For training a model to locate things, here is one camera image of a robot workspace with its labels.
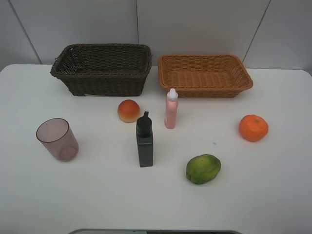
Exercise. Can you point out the dark green pump bottle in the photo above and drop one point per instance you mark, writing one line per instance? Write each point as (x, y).
(144, 139)

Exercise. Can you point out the pink bottle white cap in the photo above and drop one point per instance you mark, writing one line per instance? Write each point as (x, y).
(171, 109)

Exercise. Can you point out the red yellow peach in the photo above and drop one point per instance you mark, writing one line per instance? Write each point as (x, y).
(128, 111)

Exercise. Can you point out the green lime fruit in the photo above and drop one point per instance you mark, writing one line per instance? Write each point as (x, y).
(202, 169)

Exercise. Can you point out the orange tangerine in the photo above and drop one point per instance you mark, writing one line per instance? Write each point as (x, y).
(253, 128)

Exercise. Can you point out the orange wicker basket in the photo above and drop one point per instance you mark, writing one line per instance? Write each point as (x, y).
(203, 76)

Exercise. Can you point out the dark brown wicker basket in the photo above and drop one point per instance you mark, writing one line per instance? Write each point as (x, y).
(109, 69)

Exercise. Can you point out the translucent purple plastic cup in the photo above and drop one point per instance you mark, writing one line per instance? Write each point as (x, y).
(58, 139)

